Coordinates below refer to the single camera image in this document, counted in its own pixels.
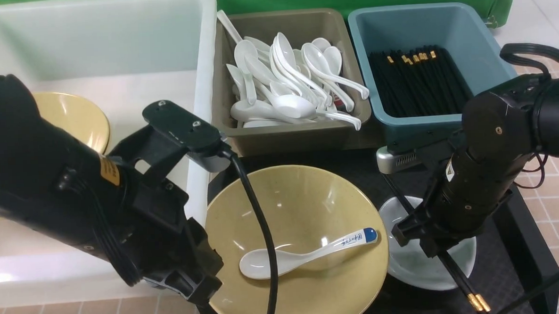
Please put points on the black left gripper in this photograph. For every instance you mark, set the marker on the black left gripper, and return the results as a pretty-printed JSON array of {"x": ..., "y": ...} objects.
[{"x": 165, "y": 247}]

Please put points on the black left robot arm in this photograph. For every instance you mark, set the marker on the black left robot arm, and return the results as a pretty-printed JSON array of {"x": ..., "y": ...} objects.
[{"x": 80, "y": 207}]

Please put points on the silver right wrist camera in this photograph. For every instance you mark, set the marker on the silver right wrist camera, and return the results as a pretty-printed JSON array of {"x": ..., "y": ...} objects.
[{"x": 397, "y": 157}]

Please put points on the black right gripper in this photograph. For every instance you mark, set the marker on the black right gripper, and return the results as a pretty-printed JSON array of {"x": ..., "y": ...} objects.
[{"x": 444, "y": 219}]

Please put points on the white spoon long handle right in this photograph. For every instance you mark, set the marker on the white spoon long handle right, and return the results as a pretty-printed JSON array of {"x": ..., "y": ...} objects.
[{"x": 319, "y": 65}]

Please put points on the black plastic serving tray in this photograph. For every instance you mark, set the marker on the black plastic serving tray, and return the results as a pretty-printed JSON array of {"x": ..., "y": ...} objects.
[{"x": 512, "y": 256}]

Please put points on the yellow bowl upper in tub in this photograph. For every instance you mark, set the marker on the yellow bowl upper in tub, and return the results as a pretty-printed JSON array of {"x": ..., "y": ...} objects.
[{"x": 79, "y": 116}]

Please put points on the black chopstick gold band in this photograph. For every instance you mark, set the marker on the black chopstick gold band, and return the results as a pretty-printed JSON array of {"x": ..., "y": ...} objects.
[
  {"x": 464, "y": 286},
  {"x": 471, "y": 288}
]

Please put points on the olive plastic spoon bin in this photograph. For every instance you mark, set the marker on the olive plastic spoon bin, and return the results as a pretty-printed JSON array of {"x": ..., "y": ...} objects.
[{"x": 300, "y": 26}]

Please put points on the white spoon blue tip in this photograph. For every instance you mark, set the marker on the white spoon blue tip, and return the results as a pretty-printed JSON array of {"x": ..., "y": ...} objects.
[{"x": 257, "y": 266}]

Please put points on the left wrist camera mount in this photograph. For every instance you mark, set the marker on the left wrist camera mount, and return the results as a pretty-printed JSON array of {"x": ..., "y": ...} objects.
[{"x": 171, "y": 134}]

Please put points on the black chopsticks pile in bin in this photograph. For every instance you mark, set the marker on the black chopsticks pile in bin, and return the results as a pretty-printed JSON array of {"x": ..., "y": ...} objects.
[{"x": 421, "y": 82}]

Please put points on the yellow noodle bowl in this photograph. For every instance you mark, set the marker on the yellow noodle bowl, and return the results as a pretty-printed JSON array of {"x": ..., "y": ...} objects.
[{"x": 306, "y": 208}]

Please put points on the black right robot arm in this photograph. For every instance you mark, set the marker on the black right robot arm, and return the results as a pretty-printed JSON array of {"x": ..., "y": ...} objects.
[{"x": 474, "y": 167}]

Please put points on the large white plastic tub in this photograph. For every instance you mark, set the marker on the large white plastic tub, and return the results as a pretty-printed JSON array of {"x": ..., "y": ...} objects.
[{"x": 121, "y": 54}]

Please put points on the white spoon front large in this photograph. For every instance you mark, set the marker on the white spoon front large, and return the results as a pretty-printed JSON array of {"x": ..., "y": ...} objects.
[{"x": 288, "y": 108}]

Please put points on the white spoon leaning on rim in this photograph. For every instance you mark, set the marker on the white spoon leaning on rim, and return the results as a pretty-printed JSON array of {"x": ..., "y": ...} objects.
[{"x": 229, "y": 27}]

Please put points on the white square sauce dish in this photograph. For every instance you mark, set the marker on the white square sauce dish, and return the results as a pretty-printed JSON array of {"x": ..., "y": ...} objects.
[{"x": 410, "y": 265}]

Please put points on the white spoon upper centre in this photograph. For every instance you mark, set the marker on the white spoon upper centre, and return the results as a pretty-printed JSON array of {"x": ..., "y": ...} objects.
[{"x": 242, "y": 49}]

